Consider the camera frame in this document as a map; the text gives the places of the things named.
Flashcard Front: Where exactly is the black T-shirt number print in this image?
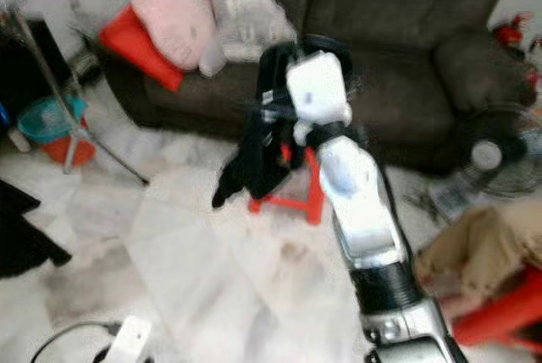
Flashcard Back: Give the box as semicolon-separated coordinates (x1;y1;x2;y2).
212;41;306;210

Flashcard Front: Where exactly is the black round bin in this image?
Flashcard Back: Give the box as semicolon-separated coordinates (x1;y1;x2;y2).
258;33;361;127

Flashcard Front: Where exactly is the grey Totoro plush pillow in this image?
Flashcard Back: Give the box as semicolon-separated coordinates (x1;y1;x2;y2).
203;0;299;78

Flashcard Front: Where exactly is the pink cat face pillow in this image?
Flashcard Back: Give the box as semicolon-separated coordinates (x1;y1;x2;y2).
131;0;221;72

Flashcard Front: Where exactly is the red cushion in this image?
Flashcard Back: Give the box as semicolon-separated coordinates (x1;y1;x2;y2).
99;3;187;93

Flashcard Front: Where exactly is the dark grey sofa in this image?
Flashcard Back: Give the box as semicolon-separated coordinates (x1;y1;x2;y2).
102;0;542;173

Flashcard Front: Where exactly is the black white standing fan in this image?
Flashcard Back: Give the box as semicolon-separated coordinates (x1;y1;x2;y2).
423;102;542;220

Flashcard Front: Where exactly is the white lace table cloth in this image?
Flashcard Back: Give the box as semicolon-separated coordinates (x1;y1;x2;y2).
64;0;128;38

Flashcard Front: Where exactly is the teal bin liner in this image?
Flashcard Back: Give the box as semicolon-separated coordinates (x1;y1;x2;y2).
17;95;87;146

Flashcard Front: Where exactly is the silver clothes rack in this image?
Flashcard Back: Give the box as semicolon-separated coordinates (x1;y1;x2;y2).
4;3;149;186

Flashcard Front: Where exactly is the tan garment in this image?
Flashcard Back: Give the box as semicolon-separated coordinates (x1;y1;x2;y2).
415;201;542;298

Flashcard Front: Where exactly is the black garment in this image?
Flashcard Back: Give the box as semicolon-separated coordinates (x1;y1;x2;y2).
0;179;73;279

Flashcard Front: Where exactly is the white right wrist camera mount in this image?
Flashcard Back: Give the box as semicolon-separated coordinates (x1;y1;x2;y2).
285;50;355;146

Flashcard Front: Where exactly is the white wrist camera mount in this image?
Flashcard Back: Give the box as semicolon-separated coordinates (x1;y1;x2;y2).
285;50;355;146
112;316;153;363

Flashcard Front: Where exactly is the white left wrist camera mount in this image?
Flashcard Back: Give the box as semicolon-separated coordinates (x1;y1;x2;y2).
112;316;153;363

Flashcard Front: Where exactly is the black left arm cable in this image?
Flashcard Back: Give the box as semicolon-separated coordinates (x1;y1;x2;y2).
30;321;124;363

